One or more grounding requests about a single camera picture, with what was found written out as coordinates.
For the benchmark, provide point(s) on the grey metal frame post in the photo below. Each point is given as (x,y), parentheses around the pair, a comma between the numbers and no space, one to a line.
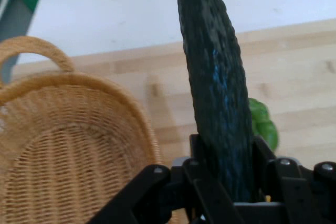
(15,24)

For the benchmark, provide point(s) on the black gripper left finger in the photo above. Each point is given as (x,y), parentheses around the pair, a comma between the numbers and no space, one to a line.
(157,197)

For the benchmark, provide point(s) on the dark green cucumber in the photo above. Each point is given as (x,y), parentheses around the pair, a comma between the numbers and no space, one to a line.
(215,90)

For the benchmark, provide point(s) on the green bell pepper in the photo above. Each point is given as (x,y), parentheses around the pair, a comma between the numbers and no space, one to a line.
(263,124)

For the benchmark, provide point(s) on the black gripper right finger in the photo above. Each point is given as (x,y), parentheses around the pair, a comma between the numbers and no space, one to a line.
(302,195)

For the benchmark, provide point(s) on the woven wicker basket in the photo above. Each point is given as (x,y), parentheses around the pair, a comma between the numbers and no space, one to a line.
(65,142)

